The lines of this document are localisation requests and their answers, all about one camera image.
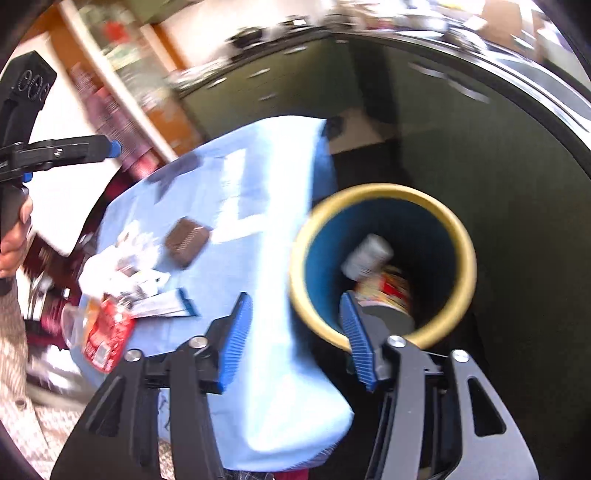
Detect red instant noodle cup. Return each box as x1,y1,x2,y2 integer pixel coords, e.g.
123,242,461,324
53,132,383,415
355,265,416,336

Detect blue white toothpaste tube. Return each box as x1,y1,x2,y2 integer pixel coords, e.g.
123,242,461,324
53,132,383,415
131,288,199,318

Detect brown plastic tray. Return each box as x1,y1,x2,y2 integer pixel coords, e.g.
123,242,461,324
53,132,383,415
164,217,211,269

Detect white paper towel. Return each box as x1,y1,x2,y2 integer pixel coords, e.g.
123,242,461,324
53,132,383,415
79,221,170,299

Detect red cola can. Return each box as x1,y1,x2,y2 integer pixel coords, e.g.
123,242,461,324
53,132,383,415
81,297,135,374

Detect orange foam fruit net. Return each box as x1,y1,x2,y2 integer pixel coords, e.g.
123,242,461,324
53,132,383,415
60,298,100,350

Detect yellow rimmed blue trash bin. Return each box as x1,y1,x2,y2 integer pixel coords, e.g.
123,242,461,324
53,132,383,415
290,183,477,352

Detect green lower kitchen cabinets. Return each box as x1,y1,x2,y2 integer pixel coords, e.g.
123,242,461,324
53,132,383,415
181,33,590,479

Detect person left hand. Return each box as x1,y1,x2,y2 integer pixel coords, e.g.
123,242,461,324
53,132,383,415
0,196,33,278

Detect blue printed tablecloth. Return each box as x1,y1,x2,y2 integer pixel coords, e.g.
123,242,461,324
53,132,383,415
80,116,353,472

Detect glass sliding door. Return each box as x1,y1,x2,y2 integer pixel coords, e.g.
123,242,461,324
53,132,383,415
58,1,202,162

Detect purple hanging apron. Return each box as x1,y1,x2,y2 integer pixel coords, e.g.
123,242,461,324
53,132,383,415
68,63,159,180

